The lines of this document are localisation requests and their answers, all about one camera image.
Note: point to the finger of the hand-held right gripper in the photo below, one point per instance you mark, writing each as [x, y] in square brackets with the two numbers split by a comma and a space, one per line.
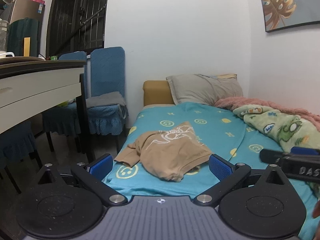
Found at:
[271, 155]
[305, 151]

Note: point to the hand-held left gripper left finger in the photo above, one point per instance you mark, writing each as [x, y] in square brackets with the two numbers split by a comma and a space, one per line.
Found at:
[101, 166]

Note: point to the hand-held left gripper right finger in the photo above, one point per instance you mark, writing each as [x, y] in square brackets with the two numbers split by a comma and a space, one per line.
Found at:
[220, 168]

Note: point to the tan printed shirt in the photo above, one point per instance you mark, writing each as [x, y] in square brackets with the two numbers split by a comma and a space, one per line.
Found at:
[170, 152]

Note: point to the person's right hand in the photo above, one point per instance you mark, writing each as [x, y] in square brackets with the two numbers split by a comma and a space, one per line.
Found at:
[317, 211]

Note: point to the green cartoon print blanket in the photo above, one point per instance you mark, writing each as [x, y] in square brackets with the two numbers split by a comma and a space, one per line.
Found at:
[287, 127]

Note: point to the teal smiley print bed sheet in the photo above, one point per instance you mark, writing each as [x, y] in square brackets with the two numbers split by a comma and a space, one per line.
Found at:
[200, 135]

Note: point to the pink fluffy blanket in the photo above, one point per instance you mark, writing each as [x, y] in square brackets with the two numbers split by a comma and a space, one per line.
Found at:
[262, 102]

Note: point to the grey folded cloth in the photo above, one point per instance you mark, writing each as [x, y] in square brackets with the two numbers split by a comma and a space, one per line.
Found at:
[105, 100]

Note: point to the lime green object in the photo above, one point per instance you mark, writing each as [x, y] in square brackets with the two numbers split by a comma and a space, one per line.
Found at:
[62, 104]

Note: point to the grey pillow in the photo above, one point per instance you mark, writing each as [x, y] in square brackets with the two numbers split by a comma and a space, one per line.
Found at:
[200, 90]

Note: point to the blue covered chair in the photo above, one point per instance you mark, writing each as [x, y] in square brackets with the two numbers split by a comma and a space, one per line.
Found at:
[107, 72]
[72, 56]
[15, 142]

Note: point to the yellow pillow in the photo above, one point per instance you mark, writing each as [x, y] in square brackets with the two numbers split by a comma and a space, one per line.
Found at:
[228, 76]

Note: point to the mustard bed headboard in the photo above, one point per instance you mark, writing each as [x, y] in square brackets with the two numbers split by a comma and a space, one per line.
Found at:
[156, 92]

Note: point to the white desk with dark top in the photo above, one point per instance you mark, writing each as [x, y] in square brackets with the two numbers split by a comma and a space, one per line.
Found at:
[37, 90]

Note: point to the small green can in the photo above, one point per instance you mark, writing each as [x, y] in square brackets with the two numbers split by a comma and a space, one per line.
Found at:
[53, 58]

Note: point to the framed golden leaf picture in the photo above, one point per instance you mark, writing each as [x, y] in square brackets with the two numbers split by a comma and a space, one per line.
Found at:
[277, 5]

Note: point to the black metal grille door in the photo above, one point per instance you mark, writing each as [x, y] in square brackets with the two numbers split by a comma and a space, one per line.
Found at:
[75, 17]

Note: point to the dark green cylinder container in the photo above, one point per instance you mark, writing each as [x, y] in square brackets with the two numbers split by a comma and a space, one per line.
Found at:
[17, 37]

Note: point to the clear glass jar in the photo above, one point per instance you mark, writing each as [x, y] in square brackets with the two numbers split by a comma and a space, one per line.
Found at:
[3, 35]

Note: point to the cardboard box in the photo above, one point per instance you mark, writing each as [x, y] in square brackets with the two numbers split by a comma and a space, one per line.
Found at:
[25, 11]

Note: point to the pink lidded container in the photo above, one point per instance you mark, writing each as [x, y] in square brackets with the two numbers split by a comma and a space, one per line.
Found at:
[37, 0]

